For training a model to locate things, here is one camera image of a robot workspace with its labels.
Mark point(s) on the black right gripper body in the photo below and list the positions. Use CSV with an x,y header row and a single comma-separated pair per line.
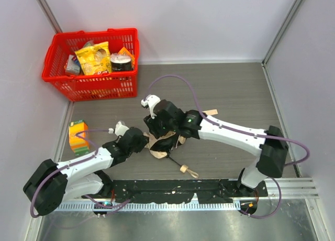
x,y
158,129

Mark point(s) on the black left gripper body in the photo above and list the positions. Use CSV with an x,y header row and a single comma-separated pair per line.
x,y
141,140

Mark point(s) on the beige and black umbrella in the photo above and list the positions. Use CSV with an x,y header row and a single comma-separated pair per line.
x,y
184,126

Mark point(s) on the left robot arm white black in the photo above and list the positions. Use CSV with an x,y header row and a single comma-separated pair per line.
x,y
55,182

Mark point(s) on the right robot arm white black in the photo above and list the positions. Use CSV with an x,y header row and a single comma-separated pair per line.
x,y
265,145

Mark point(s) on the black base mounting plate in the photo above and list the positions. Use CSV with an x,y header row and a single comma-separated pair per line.
x,y
180,191

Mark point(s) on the orange juice carton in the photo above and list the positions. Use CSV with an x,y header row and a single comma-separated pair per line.
x,y
78,145

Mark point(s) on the red plastic shopping basket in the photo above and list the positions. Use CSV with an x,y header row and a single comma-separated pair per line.
x,y
95,87

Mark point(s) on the black cd spindle case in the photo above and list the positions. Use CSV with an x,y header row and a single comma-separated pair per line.
x,y
119,63

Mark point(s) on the orange snack packet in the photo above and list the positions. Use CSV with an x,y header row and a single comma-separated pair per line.
x,y
127,55

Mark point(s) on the yellow chips bag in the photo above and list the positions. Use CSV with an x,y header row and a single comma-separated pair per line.
x,y
95,59

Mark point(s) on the grey small box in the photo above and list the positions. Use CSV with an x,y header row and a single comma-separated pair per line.
x,y
71,67

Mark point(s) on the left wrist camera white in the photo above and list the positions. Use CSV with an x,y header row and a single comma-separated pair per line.
x,y
119,129

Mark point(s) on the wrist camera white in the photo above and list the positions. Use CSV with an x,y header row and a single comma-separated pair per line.
x,y
149,103
119,129

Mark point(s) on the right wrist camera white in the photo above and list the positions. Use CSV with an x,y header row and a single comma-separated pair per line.
x,y
149,103

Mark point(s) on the white slotted cable duct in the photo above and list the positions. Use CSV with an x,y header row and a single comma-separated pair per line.
x,y
193,205

